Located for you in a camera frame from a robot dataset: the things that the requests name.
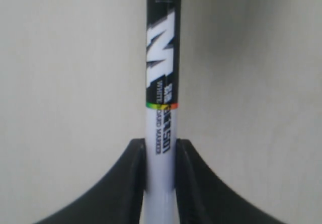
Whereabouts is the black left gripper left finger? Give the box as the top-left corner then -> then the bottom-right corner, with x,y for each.
39,138 -> 146,223

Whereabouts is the black and white whiteboard marker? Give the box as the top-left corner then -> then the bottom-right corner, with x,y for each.
143,0 -> 181,223

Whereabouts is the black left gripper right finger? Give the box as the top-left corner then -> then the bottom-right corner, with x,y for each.
175,139 -> 279,223

